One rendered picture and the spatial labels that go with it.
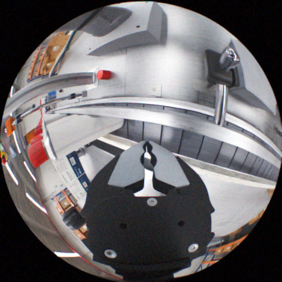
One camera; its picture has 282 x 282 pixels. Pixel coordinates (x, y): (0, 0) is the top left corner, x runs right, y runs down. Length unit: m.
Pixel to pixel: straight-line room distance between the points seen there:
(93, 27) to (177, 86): 0.28
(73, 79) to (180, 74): 0.31
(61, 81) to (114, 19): 0.24
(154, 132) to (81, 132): 0.13
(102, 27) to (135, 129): 0.30
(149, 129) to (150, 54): 0.19
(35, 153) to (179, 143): 0.23
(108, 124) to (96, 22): 0.28
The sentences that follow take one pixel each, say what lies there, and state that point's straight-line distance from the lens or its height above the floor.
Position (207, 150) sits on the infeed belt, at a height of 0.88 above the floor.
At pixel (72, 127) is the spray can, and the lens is 0.15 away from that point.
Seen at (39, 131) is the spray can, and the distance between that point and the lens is 0.30.
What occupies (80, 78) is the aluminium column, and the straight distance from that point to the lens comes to 0.37.
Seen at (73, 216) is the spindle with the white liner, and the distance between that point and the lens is 0.38.
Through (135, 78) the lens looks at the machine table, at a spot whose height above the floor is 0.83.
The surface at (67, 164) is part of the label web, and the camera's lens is 0.49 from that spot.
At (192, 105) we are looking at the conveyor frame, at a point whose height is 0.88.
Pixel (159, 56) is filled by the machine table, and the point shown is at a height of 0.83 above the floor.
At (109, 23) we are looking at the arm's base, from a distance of 0.30.
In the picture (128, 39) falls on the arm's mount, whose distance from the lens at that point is 0.27.
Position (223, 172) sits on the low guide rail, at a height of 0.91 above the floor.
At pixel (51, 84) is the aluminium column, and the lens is 0.35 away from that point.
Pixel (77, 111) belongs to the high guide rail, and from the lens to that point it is 0.21.
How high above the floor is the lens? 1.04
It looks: 50 degrees down
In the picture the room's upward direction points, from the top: 128 degrees counter-clockwise
